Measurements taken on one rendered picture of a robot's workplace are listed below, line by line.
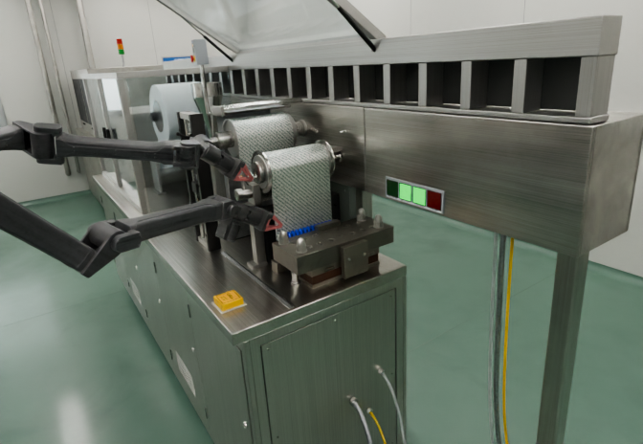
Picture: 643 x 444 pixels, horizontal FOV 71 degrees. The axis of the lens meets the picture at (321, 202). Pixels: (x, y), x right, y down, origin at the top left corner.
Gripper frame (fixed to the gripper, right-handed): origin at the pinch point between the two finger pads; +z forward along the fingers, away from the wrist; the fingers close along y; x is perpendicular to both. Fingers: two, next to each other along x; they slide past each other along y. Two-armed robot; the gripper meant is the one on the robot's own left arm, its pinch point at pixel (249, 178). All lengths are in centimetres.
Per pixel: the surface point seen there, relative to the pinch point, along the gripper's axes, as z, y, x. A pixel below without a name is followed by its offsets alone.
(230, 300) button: 2.7, 21.3, -35.7
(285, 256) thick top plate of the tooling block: 12.6, 22.1, -16.4
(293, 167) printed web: 7.7, 8.2, 10.4
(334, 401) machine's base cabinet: 49, 39, -51
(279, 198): 9.0, 8.7, -0.8
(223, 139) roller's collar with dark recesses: -4.8, -21.1, 8.4
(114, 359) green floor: 55, -113, -126
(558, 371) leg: 67, 89, -5
